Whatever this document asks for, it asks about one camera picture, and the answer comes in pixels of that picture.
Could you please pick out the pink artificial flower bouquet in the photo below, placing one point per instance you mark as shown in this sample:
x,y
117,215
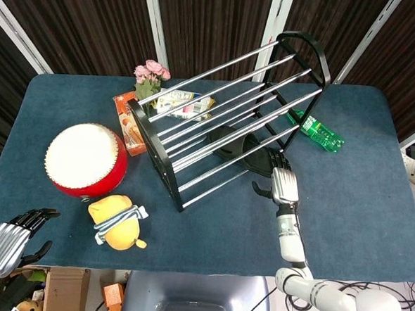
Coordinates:
x,y
150,79

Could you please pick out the black chrome shoe rack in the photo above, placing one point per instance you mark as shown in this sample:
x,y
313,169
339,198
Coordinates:
x,y
227,118

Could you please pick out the grey plastic bin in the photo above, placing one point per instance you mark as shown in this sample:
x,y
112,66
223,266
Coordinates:
x,y
197,299

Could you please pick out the green plastic bottle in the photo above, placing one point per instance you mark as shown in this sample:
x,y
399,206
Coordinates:
x,y
321,132

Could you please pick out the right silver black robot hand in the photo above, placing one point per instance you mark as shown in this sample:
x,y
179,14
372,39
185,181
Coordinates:
x,y
283,183

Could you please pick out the black rubber slipper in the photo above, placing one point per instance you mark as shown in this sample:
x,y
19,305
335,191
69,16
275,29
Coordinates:
x,y
243,150

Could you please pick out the red white drum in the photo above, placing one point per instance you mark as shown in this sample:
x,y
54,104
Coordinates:
x,y
85,160

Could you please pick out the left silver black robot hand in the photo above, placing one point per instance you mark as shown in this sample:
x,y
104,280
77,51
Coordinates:
x,y
6,243

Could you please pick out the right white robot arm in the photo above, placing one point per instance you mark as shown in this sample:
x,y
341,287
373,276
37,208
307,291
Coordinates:
x,y
313,274

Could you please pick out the yellow plush toy with scarf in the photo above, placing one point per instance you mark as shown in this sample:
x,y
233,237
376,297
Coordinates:
x,y
119,222

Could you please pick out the blue table cloth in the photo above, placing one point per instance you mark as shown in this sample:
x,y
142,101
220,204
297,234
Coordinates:
x,y
202,240

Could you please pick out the orange snack box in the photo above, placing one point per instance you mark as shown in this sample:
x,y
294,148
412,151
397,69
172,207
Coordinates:
x,y
130,124

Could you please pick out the small orange box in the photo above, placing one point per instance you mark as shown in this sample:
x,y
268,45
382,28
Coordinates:
x,y
113,296

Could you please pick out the brown cardboard box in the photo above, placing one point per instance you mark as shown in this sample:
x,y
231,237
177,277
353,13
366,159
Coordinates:
x,y
63,289

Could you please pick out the white snack packet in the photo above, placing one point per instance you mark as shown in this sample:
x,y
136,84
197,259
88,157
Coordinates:
x,y
182,103

